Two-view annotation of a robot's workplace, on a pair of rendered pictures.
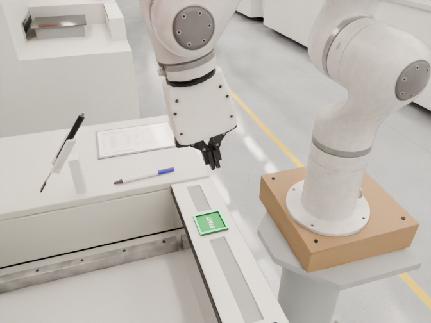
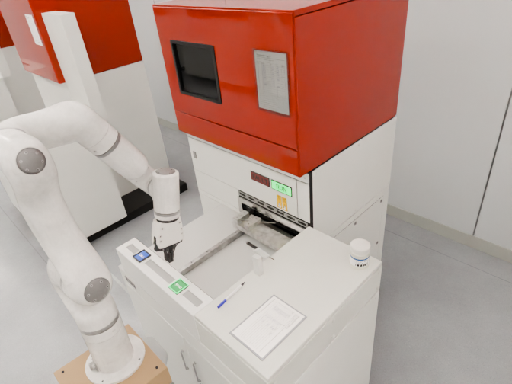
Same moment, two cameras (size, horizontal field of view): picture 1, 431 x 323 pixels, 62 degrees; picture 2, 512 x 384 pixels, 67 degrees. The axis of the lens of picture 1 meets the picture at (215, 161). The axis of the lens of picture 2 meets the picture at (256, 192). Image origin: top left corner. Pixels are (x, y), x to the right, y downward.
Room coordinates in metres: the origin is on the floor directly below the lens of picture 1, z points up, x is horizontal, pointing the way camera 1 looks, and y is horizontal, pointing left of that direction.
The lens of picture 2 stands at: (1.60, -0.11, 2.00)
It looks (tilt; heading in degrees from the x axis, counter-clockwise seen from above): 33 degrees down; 156
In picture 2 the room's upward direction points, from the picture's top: 6 degrees counter-clockwise
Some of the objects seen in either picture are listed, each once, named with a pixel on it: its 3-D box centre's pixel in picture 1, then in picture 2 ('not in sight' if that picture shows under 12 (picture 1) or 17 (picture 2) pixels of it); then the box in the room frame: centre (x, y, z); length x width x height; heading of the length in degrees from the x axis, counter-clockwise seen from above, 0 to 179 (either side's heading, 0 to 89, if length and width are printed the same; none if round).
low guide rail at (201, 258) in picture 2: not in sight; (215, 249); (0.26, 0.24, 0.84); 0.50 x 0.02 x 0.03; 108
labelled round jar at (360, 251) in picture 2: not in sight; (360, 254); (0.79, 0.63, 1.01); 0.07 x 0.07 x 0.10
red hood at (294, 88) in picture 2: not in sight; (281, 63); (0.01, 0.79, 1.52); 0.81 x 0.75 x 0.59; 18
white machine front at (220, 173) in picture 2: not in sight; (244, 184); (0.10, 0.49, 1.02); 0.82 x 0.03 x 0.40; 18
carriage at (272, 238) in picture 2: not in sight; (265, 235); (0.33, 0.47, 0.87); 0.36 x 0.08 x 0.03; 18
